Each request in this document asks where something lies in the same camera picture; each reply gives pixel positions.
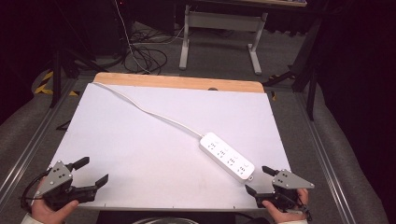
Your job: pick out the person's left hand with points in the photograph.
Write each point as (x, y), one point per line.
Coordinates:
(49, 214)

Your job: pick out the aluminium rail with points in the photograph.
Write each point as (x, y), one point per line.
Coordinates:
(29, 149)
(324, 155)

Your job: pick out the person's right hand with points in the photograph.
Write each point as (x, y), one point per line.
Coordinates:
(288, 215)

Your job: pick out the white metal stand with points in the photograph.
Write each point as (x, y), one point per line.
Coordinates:
(218, 20)

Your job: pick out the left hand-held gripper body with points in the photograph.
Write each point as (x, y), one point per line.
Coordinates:
(57, 180)

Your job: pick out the white board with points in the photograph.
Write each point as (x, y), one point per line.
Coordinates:
(140, 152)

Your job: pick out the black metal stand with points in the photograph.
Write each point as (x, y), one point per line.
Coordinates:
(311, 93)
(56, 81)

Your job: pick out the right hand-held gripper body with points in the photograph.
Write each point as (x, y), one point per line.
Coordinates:
(289, 182)

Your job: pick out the white power strip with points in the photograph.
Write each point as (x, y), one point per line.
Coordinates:
(227, 157)

